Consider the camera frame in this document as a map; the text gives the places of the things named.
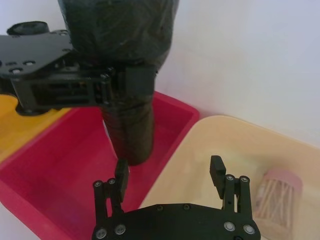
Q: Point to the red plastic bin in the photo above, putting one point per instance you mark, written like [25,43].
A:
[62,162]

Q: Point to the white table cloth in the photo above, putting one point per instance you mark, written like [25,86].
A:
[250,62]

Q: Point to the black plastic-wrapped bundle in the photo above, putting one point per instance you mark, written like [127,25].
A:
[117,37]

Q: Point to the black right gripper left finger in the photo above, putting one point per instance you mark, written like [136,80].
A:
[119,182]

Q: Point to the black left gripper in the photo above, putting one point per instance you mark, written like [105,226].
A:
[37,65]

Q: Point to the cream plastic bin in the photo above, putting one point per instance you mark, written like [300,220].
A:
[225,140]

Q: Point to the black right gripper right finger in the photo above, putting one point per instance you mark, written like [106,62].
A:
[237,197]

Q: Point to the yellow plastic bin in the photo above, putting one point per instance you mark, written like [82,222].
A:
[15,132]

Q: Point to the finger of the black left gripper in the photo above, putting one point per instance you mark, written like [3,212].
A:
[138,80]

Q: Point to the toothpick jar with pink lid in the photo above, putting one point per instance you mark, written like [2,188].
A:
[275,200]

